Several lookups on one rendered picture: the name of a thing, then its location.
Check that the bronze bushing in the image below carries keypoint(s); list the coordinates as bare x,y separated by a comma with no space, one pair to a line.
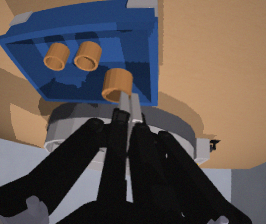
59,54
88,50
115,81

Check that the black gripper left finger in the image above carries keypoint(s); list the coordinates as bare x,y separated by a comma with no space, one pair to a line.
26,199

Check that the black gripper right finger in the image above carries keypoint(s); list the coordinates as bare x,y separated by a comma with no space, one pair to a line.
198,197

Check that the grey round turntable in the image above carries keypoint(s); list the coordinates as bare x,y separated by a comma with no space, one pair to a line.
68,117

